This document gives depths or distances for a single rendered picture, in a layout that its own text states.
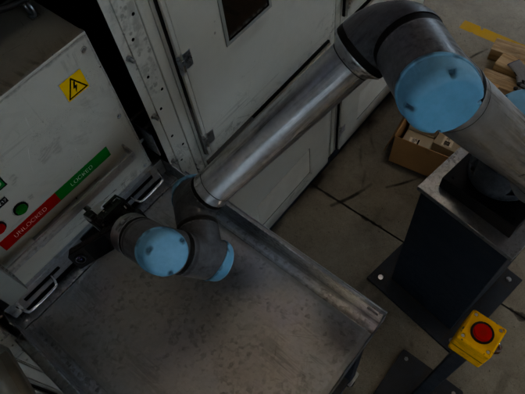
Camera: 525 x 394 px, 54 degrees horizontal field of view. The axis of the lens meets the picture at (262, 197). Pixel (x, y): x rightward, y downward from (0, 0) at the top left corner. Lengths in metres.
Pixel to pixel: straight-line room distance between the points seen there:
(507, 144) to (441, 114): 0.21
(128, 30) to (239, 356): 0.76
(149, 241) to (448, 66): 0.58
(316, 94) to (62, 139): 0.57
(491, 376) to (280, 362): 1.13
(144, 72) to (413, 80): 0.64
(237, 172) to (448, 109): 0.43
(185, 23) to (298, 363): 0.81
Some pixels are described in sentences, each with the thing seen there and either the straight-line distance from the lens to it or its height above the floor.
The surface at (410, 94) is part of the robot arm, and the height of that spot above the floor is 1.49.
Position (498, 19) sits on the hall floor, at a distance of 3.26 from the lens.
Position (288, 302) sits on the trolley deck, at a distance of 1.29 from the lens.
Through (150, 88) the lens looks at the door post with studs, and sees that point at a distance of 1.23.
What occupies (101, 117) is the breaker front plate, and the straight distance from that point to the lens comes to 1.23.
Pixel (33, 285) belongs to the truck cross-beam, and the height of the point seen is 0.92.
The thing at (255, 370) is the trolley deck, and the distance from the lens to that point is 1.25.
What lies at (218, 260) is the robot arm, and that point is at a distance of 1.06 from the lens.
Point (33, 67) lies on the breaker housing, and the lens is 1.08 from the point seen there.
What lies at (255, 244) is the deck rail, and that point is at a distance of 1.34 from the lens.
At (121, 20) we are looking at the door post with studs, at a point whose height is 1.39.
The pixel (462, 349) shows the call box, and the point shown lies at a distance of 1.29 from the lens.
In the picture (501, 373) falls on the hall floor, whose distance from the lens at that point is 2.22.
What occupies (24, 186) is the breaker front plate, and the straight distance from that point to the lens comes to 1.20.
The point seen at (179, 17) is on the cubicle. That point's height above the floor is 1.32.
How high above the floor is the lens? 2.06
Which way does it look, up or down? 60 degrees down
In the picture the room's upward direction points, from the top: 10 degrees counter-clockwise
